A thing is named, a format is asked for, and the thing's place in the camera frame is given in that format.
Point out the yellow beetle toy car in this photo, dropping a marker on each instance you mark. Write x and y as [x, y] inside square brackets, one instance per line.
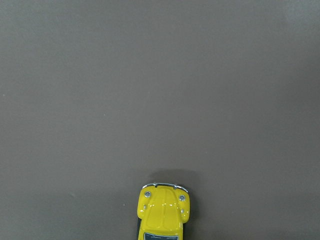
[162, 211]

